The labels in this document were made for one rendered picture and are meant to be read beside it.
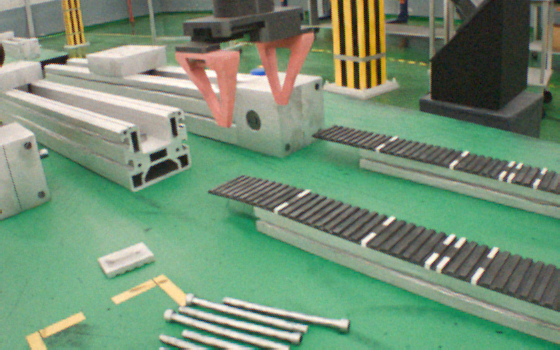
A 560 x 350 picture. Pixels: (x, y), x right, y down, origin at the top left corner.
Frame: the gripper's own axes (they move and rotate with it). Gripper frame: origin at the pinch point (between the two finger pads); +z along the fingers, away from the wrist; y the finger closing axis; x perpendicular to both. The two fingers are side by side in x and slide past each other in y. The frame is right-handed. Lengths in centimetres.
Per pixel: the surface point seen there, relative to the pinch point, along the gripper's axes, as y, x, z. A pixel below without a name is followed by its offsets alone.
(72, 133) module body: 5.6, -35.8, 7.1
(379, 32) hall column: -311, -176, 45
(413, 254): 1.4, 18.3, 9.3
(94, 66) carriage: -13, -64, 3
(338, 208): -1.4, 8.7, 9.2
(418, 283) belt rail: 2.1, 19.3, 11.4
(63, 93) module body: -2, -56, 5
